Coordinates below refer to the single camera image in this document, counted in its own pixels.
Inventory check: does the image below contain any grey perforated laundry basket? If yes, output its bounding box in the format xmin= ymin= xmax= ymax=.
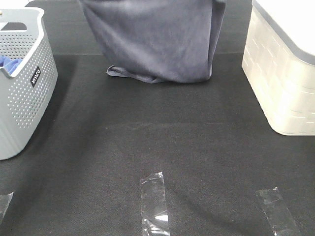
xmin=0 ymin=7 xmax=58 ymax=160

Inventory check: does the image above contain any clear tape strip left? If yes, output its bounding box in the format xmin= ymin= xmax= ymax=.
xmin=0 ymin=192 xmax=14 ymax=224

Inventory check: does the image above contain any clear tape strip centre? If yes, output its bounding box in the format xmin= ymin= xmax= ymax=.
xmin=140 ymin=172 xmax=170 ymax=236

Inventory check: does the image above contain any clear tape strip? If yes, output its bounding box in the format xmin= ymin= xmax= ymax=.
xmin=0 ymin=192 xmax=14 ymax=224
xmin=140 ymin=172 xmax=170 ymax=236
xmin=255 ymin=187 xmax=302 ymax=236

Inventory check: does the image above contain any blue towel in basket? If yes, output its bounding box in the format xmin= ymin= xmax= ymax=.
xmin=0 ymin=56 xmax=22 ymax=75

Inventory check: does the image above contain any grey towel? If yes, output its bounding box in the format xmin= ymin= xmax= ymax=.
xmin=80 ymin=0 xmax=226 ymax=84

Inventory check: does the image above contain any clear tape strip right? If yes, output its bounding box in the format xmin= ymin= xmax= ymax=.
xmin=255 ymin=187 xmax=302 ymax=236

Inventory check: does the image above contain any black felt table mat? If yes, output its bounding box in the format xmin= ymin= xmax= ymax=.
xmin=0 ymin=0 xmax=315 ymax=236

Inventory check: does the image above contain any white plastic storage basket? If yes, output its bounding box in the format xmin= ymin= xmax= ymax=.
xmin=242 ymin=0 xmax=315 ymax=136

